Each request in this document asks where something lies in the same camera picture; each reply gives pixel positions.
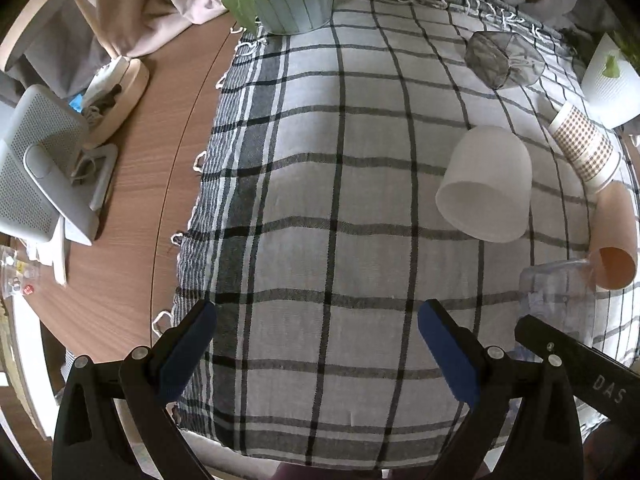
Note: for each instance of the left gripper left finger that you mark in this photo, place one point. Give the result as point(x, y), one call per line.
point(90, 441)

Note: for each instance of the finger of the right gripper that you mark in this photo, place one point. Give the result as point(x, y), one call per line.
point(598, 380)

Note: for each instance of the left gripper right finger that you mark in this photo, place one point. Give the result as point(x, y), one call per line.
point(544, 441)

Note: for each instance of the clear blue plastic cup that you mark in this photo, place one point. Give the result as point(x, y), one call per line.
point(558, 292)

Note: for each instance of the pink plastic cup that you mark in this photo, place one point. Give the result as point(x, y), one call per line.
point(614, 243)

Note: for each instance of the clear plastic cup with label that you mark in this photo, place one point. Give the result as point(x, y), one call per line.
point(19, 277)

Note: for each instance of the white frosted cup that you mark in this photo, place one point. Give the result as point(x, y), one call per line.
point(485, 192)

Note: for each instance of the patterned paper cup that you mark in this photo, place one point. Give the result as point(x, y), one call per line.
point(586, 146)

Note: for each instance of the white desk fan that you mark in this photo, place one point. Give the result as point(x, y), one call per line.
point(53, 187)

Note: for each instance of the grey plaid tablecloth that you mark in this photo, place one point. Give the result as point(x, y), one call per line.
point(317, 237)

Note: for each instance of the white pot green plant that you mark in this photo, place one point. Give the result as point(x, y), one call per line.
point(609, 90)

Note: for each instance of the round wooden tray stand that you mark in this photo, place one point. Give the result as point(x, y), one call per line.
point(71, 46)

